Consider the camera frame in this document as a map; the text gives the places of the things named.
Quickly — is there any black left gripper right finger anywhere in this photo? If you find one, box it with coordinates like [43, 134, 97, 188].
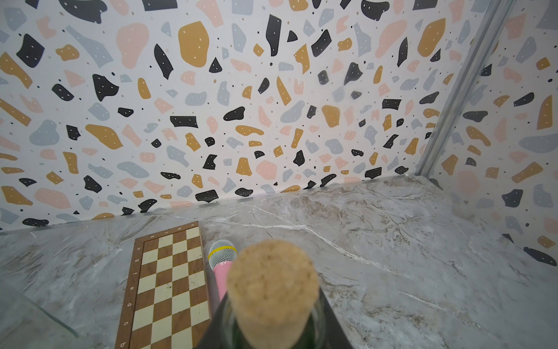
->
[320, 289, 353, 349]

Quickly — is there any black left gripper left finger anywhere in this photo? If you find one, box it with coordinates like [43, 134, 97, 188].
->
[195, 300, 228, 349]

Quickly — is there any clear glass bottle with cork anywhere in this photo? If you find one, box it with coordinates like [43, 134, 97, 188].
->
[221, 239, 326, 348]

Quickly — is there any glass bottle blue label back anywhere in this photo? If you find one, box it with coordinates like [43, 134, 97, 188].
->
[1, 282, 89, 348]

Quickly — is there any wooden chessboard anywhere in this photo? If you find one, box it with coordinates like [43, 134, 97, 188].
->
[115, 222, 212, 348]

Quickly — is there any pink toy microphone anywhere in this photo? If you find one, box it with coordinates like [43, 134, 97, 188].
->
[208, 239, 237, 301]

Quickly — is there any right metal corner post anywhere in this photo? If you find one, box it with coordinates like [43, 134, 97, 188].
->
[415, 0, 516, 178]

